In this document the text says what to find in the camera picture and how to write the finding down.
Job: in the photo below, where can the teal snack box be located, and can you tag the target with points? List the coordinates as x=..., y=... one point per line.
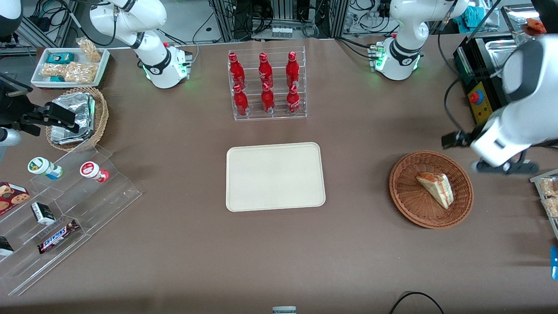
x=60, y=57

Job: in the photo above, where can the deep wicker basket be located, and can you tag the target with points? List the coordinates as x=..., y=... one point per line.
x=100, y=113

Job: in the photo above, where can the metal tray with snacks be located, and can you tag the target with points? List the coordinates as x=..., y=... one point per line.
x=550, y=226

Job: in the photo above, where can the cream rectangular serving tray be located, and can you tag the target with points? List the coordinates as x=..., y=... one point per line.
x=274, y=176

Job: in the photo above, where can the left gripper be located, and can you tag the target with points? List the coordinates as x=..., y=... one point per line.
x=465, y=137

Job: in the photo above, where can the silver foil packages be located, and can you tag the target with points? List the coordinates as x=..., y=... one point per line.
x=80, y=109

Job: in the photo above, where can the clear acrylic stepped shelf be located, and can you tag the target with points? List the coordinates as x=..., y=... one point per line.
x=104, y=205

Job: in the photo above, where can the white rectangular snack tray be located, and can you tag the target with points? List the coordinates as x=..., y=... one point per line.
x=39, y=65

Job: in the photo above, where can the clear bag of puffed snacks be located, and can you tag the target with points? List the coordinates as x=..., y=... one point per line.
x=54, y=69
x=82, y=73
x=89, y=50

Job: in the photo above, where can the triangular sandwich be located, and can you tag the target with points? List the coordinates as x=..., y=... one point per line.
x=436, y=188

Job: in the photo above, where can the round brown wicker basket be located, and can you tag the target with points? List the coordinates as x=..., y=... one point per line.
x=409, y=192

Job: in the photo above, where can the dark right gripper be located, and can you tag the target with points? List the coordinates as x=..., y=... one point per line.
x=13, y=109

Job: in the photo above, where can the green lid yogurt bottle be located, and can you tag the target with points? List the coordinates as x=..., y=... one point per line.
x=43, y=167

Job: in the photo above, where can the small black white carton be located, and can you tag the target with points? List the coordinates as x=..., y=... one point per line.
x=42, y=213

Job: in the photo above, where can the aluminium frame rack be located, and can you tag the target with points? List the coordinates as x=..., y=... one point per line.
x=305, y=13

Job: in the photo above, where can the Snickers chocolate bar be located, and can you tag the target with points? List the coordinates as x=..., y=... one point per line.
x=57, y=236

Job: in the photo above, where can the small teal packet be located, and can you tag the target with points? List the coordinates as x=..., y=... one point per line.
x=56, y=79

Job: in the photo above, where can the black white packet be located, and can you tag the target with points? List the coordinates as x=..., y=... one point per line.
x=5, y=247

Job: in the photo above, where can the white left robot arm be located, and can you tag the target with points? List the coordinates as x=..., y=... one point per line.
x=532, y=65

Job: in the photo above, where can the red lid yogurt bottle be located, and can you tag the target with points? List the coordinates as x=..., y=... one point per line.
x=93, y=171

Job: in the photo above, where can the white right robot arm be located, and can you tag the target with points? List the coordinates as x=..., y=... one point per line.
x=152, y=56

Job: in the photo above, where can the steel food pan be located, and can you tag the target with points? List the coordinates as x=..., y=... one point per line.
x=499, y=50

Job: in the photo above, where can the clear acrylic bottle rack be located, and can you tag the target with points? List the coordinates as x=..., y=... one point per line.
x=279, y=117

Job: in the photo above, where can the red emergency stop button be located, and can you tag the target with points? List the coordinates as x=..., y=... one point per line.
x=477, y=97

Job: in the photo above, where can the grey white label object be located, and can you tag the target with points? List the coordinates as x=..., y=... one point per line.
x=284, y=310

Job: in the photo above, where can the red cookie box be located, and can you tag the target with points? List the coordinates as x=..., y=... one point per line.
x=11, y=197

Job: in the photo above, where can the red cola bottle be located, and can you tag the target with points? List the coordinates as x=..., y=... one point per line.
x=293, y=101
x=240, y=102
x=236, y=72
x=292, y=69
x=267, y=100
x=265, y=72

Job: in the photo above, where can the teal cloth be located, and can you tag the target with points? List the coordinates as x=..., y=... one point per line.
x=475, y=16

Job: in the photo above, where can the blue plastic object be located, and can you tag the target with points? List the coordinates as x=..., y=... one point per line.
x=554, y=263

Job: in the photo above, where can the clear bag of fried snacks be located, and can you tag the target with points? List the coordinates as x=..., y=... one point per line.
x=550, y=186
x=552, y=207

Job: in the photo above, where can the black food warmer cabinet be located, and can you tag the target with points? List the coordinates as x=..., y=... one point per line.
x=479, y=74

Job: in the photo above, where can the orange fried food piece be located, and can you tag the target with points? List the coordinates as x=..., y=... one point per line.
x=534, y=27

